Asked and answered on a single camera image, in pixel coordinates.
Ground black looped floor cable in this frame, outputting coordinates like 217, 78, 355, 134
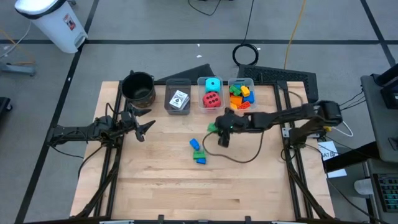
187, 0, 222, 17

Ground black printed card pack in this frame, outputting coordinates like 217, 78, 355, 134
169, 90, 190, 110

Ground pale grey rounded object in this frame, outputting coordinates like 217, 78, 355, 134
353, 178, 374, 196

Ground black aluminium frame rails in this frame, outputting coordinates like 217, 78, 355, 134
273, 80, 335, 220
74, 80, 130, 218

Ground black perforated panel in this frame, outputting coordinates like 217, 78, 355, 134
237, 64, 320, 108

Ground blue bordered card pack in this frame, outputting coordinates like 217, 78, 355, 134
178, 93, 191, 112

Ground printed white paper sheet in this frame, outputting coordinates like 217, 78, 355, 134
317, 140, 340, 162

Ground clear plastic bin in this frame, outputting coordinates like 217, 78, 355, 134
197, 76, 224, 114
228, 77, 258, 112

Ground grey chair base leg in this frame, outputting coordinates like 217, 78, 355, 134
0, 60, 37, 78

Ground black device on desk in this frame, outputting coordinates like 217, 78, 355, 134
371, 63, 398, 110

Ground black coiled floor cable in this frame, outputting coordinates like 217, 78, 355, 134
231, 0, 259, 67

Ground black triangular panel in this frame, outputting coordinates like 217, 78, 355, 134
157, 63, 216, 82

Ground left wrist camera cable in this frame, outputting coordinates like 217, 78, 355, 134
104, 101, 116, 119

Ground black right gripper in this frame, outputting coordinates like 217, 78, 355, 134
216, 108, 249, 149

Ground red foam die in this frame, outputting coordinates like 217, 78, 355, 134
201, 91, 223, 109

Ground grey translucent plastic bin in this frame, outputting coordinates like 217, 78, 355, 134
164, 78, 192, 116

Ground black metal pot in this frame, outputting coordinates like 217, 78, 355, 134
121, 70, 156, 108

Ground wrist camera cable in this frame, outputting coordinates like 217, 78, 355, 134
104, 101, 116, 119
201, 130, 265, 164

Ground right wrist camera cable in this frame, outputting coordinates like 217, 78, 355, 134
201, 130, 265, 164

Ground grey desk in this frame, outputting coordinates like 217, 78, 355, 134
360, 74, 398, 164

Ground cyan foam die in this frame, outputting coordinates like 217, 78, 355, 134
205, 77, 222, 93

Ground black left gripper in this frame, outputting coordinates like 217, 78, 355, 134
118, 104, 155, 142

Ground white cable bundle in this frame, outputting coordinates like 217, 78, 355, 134
334, 121, 354, 138

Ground backlit computer keyboard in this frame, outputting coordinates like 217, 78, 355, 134
372, 172, 398, 214

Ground yellow floor cable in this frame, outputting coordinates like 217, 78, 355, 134
283, 0, 308, 70

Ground black arm base cable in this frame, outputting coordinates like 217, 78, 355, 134
76, 144, 105, 183

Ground orange toy brick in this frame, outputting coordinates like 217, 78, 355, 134
229, 95, 244, 107

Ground black floor object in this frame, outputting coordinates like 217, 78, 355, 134
0, 96, 13, 125

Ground white trash bin black lid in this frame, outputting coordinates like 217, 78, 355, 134
14, 0, 89, 54

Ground blank white paper sheet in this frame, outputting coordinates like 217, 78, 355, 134
326, 167, 348, 179

